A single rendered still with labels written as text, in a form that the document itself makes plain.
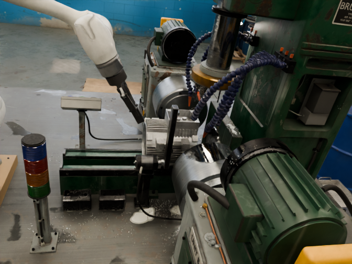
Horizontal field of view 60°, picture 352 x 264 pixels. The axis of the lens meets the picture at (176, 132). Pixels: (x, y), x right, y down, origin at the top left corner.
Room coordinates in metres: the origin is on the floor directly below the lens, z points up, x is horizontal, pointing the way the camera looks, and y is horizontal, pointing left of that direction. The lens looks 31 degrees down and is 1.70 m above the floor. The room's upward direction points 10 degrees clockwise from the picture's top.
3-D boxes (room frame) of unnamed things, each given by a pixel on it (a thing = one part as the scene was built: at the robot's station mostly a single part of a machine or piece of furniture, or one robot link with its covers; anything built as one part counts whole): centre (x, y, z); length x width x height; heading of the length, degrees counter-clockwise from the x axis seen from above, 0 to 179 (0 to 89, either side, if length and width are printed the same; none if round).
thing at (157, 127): (1.06, 0.02, 1.02); 0.20 x 0.19 x 0.19; 104
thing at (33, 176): (0.66, 0.37, 1.10); 0.06 x 0.06 x 0.04
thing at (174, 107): (0.92, 0.02, 1.12); 0.04 x 0.03 x 0.26; 105
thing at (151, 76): (1.66, 0.08, 0.99); 0.35 x 0.31 x 0.37; 15
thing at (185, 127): (1.07, -0.01, 1.11); 0.12 x 0.11 x 0.07; 104
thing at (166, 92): (1.43, 0.02, 1.04); 0.37 x 0.25 x 0.25; 15
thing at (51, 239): (0.66, 0.37, 1.01); 0.08 x 0.08 x 0.42; 15
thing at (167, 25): (1.69, 0.13, 1.16); 0.33 x 0.26 x 0.42; 15
